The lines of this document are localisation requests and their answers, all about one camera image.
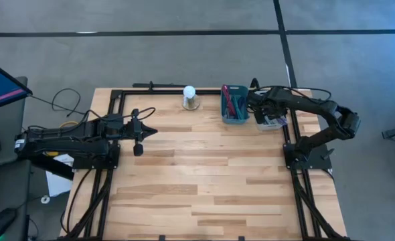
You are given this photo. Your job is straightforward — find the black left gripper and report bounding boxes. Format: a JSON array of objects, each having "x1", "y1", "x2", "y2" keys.
[{"x1": 125, "y1": 108, "x2": 159, "y2": 141}]

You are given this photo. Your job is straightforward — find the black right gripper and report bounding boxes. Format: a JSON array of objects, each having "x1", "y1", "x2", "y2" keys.
[{"x1": 247, "y1": 86, "x2": 287, "y2": 124}]

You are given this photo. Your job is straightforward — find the white plastic bin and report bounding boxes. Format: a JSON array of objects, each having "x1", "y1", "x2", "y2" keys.
[{"x1": 254, "y1": 112, "x2": 288, "y2": 132}]

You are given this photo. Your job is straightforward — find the teal plastic bin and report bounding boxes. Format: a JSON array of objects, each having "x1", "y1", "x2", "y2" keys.
[{"x1": 220, "y1": 84, "x2": 252, "y2": 125}]

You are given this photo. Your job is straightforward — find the white bulb table lamp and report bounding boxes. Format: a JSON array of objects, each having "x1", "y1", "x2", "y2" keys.
[{"x1": 181, "y1": 85, "x2": 201, "y2": 111}]

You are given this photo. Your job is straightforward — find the black flat bar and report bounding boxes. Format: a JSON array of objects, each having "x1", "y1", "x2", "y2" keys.
[{"x1": 18, "y1": 152, "x2": 75, "y2": 181}]

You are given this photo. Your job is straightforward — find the white paper sheet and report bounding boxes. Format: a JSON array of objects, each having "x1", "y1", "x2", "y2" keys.
[{"x1": 45, "y1": 153, "x2": 75, "y2": 197}]

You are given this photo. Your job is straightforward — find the grey desk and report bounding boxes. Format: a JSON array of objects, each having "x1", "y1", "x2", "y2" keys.
[{"x1": 0, "y1": 76, "x2": 33, "y2": 241}]

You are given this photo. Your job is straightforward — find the computer monitor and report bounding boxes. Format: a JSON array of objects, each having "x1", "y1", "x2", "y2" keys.
[{"x1": 0, "y1": 56, "x2": 33, "y2": 114}]

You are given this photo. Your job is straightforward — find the black computer mouse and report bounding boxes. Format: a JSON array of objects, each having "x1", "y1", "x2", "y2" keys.
[{"x1": 0, "y1": 207, "x2": 19, "y2": 241}]

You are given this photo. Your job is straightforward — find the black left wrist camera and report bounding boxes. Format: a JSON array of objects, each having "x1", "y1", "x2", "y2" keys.
[{"x1": 133, "y1": 140, "x2": 145, "y2": 157}]

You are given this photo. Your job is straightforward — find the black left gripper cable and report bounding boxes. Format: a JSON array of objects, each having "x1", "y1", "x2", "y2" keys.
[{"x1": 80, "y1": 106, "x2": 157, "y2": 123}]

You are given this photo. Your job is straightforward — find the black aluminium table frame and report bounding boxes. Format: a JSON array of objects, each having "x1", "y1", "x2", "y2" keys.
[{"x1": 58, "y1": 80, "x2": 351, "y2": 241}]

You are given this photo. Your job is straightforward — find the long black right arm cable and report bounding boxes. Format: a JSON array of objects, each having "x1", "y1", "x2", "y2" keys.
[{"x1": 256, "y1": 85, "x2": 333, "y2": 101}]

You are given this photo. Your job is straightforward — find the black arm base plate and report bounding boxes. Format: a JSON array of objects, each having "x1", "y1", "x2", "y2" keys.
[
  {"x1": 283, "y1": 143, "x2": 333, "y2": 170},
  {"x1": 72, "y1": 147, "x2": 121, "y2": 170}
]

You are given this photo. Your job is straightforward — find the yellow cable coil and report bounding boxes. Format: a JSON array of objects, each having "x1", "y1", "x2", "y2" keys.
[{"x1": 45, "y1": 120, "x2": 81, "y2": 157}]

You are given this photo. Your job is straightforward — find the black floor cable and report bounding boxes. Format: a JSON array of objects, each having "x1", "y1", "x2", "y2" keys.
[{"x1": 51, "y1": 88, "x2": 90, "y2": 118}]

